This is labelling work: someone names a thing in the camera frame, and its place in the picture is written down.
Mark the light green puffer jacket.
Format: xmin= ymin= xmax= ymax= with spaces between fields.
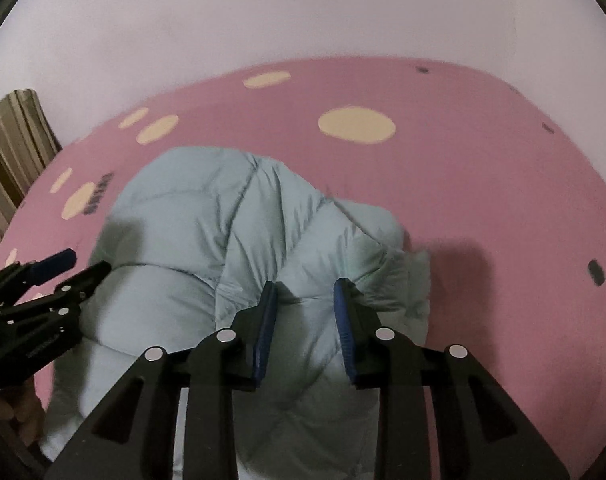
xmin=40 ymin=148 xmax=430 ymax=479

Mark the person's left hand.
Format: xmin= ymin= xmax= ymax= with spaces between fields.
xmin=0 ymin=377 xmax=46 ymax=448

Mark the striped green brown pillow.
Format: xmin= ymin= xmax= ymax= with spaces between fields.
xmin=0 ymin=89 xmax=61 ymax=243

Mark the pink spotted bed blanket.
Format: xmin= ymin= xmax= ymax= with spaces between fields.
xmin=0 ymin=58 xmax=606 ymax=477

